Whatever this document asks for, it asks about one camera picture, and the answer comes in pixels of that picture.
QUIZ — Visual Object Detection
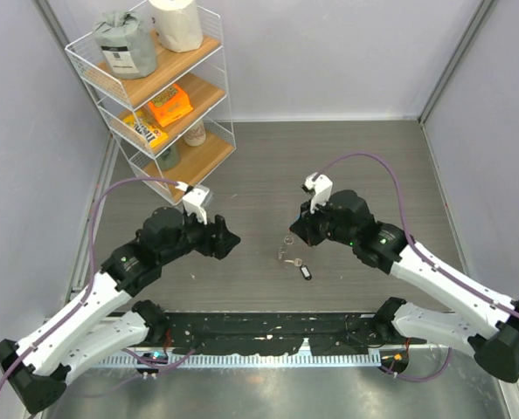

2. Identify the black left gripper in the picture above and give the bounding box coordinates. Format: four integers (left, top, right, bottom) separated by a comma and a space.
159, 208, 241, 266

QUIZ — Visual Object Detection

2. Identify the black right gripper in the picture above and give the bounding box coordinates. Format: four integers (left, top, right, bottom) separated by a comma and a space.
291, 196, 358, 247

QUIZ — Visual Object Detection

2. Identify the metal key organizer blue handle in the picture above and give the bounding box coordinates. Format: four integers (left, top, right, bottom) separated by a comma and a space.
277, 235, 294, 261

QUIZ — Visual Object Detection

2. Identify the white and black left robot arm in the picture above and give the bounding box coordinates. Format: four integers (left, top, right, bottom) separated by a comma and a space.
0, 208, 241, 415

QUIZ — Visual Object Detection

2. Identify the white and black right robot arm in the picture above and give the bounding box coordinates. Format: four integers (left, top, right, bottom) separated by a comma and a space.
289, 188, 519, 383

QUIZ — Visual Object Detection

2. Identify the silver key with black tag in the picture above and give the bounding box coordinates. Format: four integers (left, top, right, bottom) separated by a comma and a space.
283, 258, 313, 281

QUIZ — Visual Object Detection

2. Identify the grey green cup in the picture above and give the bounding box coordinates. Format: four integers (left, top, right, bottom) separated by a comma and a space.
156, 144, 181, 171

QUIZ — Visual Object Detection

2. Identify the white patterned cup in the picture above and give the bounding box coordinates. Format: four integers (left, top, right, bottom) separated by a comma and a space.
183, 120, 206, 147

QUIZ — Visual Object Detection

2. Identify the orange snack box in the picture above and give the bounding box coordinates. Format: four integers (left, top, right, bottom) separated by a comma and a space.
146, 83, 193, 127

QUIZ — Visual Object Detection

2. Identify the yellow candy bag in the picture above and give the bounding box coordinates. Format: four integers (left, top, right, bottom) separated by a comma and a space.
122, 110, 169, 149

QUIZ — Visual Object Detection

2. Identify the grey wrapped paper roll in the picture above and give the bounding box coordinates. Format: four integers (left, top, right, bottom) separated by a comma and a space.
93, 10, 157, 79

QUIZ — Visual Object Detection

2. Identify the white paper towel roll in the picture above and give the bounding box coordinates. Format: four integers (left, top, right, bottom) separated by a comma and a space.
149, 0, 204, 52

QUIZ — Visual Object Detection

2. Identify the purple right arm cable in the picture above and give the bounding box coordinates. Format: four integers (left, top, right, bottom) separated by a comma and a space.
312, 151, 519, 385

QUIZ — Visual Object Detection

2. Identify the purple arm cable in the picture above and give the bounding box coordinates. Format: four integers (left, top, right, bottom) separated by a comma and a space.
0, 176, 190, 419
312, 151, 519, 385

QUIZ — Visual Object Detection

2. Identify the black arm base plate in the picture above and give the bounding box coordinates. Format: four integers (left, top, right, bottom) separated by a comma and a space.
140, 312, 407, 356

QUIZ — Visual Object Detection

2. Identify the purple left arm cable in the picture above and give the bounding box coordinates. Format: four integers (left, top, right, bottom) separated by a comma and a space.
0, 176, 190, 419

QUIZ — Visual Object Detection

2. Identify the white slotted cable duct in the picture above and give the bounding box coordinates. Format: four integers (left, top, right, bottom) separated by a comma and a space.
56, 351, 382, 369

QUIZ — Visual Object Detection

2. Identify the white wire wooden shelf rack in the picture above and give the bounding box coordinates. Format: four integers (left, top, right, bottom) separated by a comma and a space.
66, 1, 236, 204

